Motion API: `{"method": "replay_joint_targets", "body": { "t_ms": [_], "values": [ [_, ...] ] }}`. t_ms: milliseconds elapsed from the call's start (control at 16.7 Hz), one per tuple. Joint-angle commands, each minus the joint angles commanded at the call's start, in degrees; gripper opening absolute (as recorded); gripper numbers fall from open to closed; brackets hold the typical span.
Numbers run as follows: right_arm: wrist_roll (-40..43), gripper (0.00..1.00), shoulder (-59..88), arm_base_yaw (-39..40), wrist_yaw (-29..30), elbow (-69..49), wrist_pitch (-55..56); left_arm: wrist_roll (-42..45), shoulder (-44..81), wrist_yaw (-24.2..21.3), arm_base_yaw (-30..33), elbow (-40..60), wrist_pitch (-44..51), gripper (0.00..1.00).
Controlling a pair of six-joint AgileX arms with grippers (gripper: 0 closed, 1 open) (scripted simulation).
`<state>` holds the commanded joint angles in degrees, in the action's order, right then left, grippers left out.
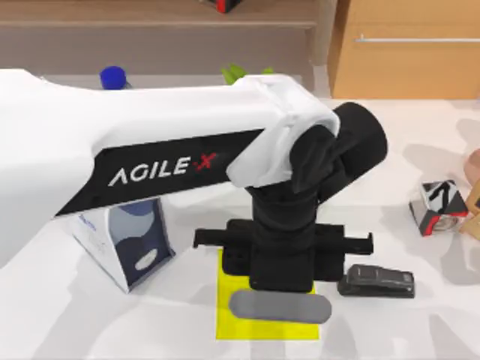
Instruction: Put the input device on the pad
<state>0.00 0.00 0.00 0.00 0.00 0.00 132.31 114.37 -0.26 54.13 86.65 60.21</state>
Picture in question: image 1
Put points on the pale grey rounded box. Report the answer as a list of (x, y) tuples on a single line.
[(281, 305)]

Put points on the flat yellow square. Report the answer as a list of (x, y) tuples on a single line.
[(262, 332)]

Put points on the black stapler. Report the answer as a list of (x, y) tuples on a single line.
[(378, 281)]

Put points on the white and blue box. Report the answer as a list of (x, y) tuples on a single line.
[(138, 247)]

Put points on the black white red box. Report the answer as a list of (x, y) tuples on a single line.
[(438, 202)]

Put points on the wooden framed board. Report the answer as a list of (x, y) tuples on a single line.
[(473, 221)]

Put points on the green plant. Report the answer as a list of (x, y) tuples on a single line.
[(232, 73)]

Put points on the pink rounded object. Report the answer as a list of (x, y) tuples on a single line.
[(474, 165)]

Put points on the wooden cupboard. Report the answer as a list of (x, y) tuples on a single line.
[(405, 71)]

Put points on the wooden open shelves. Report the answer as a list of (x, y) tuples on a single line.
[(150, 41)]

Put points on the red and black object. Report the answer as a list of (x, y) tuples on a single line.
[(225, 4)]

